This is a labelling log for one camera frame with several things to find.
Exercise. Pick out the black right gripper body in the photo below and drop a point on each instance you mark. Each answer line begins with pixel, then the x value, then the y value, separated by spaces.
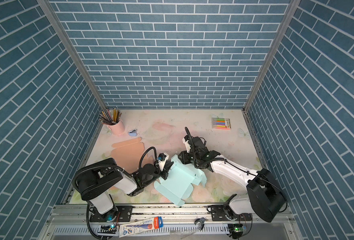
pixel 196 158

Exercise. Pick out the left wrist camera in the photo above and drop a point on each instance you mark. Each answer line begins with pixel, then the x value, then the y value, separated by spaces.
pixel 161 160

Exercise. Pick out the clear box of markers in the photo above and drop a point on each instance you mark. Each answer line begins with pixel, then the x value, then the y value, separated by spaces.
pixel 221 123

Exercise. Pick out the aluminium left corner post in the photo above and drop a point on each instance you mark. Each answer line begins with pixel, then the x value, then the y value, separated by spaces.
pixel 60 31

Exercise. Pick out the light blue small stapler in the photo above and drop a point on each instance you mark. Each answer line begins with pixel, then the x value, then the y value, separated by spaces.
pixel 133 133

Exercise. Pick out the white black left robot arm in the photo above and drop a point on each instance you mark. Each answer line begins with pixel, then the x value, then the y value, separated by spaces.
pixel 93 181

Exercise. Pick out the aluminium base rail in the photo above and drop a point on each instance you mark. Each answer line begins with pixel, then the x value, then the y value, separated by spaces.
pixel 69 222

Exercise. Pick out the flat pink paper box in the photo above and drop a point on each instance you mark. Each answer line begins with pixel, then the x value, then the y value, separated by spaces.
pixel 127 154

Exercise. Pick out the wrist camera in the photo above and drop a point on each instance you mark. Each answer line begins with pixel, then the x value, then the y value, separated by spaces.
pixel 186 141
pixel 161 160

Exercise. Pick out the blue red white packet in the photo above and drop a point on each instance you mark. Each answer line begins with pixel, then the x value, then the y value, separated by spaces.
pixel 138 227

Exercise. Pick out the aluminium corner post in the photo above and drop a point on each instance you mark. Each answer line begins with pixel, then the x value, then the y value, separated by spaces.
pixel 60 31
pixel 272 51

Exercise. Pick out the aluminium right corner post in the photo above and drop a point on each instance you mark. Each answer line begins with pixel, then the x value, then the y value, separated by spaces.
pixel 272 51

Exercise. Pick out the small metal clip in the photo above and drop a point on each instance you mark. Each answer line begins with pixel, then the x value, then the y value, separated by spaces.
pixel 200 223

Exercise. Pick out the pink metal pencil bucket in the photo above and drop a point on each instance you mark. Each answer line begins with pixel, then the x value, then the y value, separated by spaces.
pixel 117 129

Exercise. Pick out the light teal paper box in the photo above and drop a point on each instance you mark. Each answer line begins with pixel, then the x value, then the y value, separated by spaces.
pixel 179 183

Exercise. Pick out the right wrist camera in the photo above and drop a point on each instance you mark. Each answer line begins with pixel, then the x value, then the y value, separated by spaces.
pixel 186 141

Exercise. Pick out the bundle of coloured pencils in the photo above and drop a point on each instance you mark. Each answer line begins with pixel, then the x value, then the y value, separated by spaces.
pixel 110 118

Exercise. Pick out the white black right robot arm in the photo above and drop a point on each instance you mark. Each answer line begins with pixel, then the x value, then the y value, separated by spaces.
pixel 265 197

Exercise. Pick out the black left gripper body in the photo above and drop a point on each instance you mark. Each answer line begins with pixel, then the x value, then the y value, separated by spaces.
pixel 156 175

